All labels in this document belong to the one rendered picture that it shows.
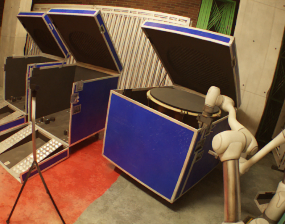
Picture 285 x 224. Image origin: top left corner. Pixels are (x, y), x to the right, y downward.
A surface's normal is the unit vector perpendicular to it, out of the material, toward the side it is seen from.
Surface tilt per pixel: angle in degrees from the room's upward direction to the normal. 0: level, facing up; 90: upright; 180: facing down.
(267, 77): 90
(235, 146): 56
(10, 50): 90
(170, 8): 90
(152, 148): 90
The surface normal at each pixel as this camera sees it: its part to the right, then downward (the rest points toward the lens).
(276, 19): -0.33, 0.23
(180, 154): -0.64, 0.11
